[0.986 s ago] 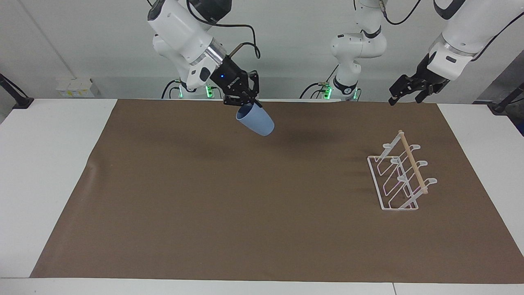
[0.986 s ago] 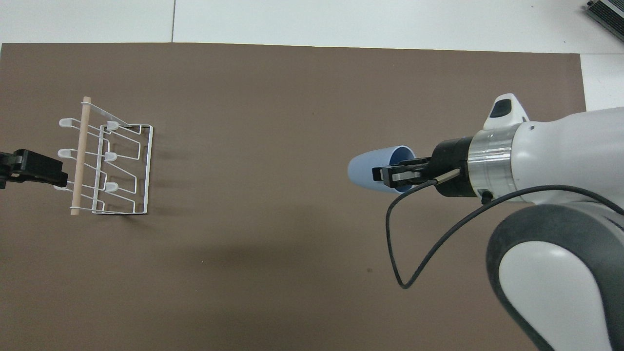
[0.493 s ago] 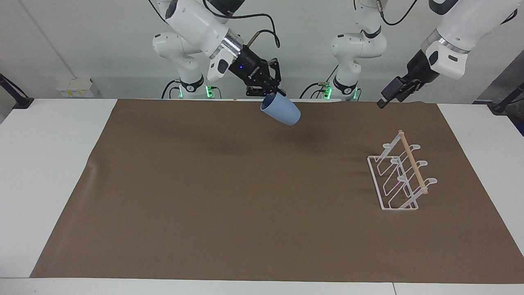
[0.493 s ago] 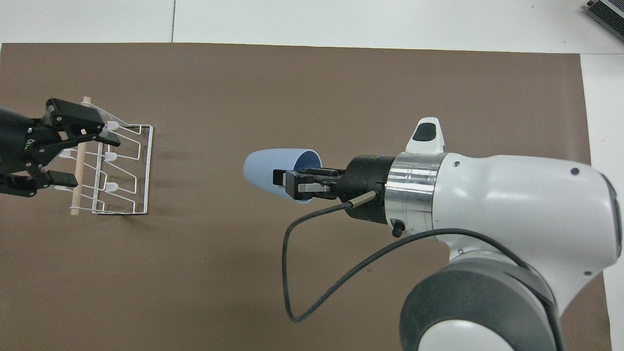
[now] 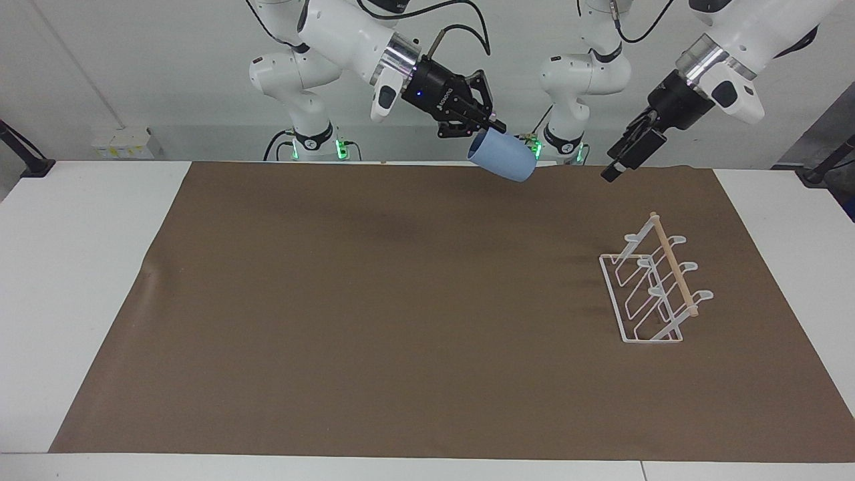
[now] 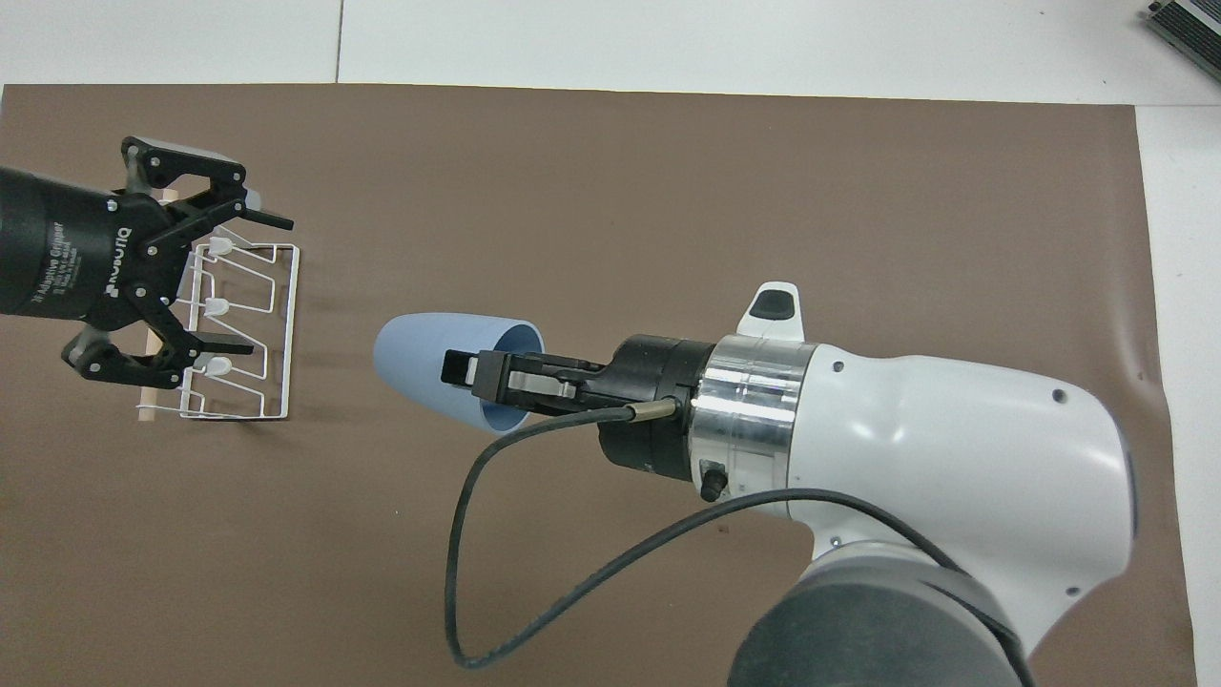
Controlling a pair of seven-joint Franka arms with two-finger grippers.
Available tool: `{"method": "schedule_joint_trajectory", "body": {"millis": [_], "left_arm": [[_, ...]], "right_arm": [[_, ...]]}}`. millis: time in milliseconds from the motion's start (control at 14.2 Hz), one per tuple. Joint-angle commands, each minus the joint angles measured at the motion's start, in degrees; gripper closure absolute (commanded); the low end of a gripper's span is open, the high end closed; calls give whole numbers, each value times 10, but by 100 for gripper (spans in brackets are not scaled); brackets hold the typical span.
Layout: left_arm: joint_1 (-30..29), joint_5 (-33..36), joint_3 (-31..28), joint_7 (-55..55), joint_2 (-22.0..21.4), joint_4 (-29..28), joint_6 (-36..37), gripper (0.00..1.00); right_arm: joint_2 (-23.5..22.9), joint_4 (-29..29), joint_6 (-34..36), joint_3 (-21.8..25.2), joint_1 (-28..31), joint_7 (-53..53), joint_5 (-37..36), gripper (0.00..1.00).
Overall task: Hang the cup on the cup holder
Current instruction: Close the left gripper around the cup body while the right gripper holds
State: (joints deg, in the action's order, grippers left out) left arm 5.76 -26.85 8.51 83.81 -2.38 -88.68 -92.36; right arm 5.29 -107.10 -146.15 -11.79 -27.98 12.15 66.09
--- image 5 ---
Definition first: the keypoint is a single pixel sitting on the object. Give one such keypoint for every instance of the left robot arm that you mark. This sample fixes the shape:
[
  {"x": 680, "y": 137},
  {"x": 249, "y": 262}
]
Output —
[{"x": 581, "y": 73}]

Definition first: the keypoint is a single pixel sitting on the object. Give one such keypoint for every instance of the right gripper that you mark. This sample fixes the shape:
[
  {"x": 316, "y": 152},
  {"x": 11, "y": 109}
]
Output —
[{"x": 434, "y": 87}]

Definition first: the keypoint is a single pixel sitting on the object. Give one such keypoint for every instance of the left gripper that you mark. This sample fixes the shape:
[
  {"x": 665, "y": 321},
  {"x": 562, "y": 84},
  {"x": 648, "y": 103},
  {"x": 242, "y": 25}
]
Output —
[{"x": 681, "y": 103}]

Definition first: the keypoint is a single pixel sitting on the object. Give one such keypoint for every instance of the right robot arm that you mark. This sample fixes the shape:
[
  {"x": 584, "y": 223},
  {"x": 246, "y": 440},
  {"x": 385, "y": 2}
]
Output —
[{"x": 334, "y": 30}]

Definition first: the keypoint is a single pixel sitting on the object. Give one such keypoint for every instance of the light blue cup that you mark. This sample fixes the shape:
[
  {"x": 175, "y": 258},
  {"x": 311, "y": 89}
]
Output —
[{"x": 504, "y": 157}]

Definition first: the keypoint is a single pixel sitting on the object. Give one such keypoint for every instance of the black stand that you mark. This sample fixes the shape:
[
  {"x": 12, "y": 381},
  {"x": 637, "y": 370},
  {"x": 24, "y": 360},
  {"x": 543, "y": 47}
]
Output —
[
  {"x": 825, "y": 167},
  {"x": 27, "y": 157}
]

